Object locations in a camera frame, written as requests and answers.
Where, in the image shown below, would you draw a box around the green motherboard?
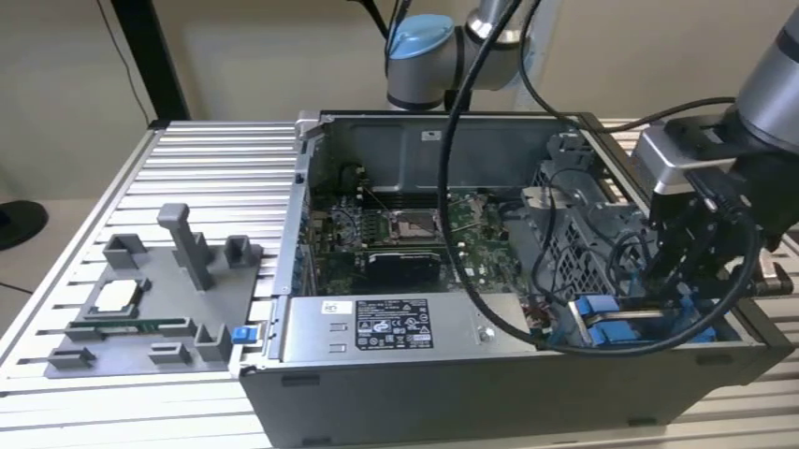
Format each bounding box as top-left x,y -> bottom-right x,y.
308,184 -> 532,296

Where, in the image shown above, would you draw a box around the green RAM stick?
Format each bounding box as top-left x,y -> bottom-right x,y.
68,317 -> 188,334

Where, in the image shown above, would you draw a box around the hard disk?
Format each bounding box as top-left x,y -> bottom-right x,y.
585,322 -> 641,347
573,295 -> 712,324

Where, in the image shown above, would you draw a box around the open black PC case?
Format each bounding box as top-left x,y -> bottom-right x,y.
238,109 -> 797,448

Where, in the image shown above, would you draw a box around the black graphics card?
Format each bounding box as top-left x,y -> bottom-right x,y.
360,250 -> 441,295

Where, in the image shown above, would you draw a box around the thin black cables behind arm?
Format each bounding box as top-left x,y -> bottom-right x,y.
348,0 -> 413,52

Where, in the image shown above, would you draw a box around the metal socket cover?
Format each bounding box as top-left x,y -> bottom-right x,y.
445,195 -> 488,236

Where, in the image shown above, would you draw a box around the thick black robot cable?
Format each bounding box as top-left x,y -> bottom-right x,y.
436,0 -> 764,359

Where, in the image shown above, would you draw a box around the grey parts rack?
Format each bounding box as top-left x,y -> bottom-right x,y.
42,203 -> 266,379

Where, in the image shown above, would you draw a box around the silver power supply unit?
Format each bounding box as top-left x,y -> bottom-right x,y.
277,293 -> 538,365

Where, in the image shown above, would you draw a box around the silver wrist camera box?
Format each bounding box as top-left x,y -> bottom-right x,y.
628,116 -> 741,196

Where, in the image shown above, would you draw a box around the red wires bundle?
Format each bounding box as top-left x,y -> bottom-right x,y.
525,301 -> 555,329

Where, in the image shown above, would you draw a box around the grey metal disk bay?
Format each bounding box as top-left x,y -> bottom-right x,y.
502,133 -> 700,350

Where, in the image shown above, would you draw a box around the silver CPU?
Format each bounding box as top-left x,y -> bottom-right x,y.
90,279 -> 144,315

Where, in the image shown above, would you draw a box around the looped black disk wire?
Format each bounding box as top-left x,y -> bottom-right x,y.
605,230 -> 655,287

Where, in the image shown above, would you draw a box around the black round stand foot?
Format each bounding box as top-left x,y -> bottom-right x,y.
0,199 -> 49,252

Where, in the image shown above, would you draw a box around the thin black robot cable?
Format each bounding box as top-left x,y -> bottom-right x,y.
516,0 -> 737,137

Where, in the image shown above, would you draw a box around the CPU socket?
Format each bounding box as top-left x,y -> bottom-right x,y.
384,209 -> 438,242

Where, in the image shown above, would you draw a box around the black wire in case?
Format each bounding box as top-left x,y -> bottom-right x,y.
534,167 -> 604,300

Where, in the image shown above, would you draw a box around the black upright post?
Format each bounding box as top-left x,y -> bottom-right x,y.
109,0 -> 192,123

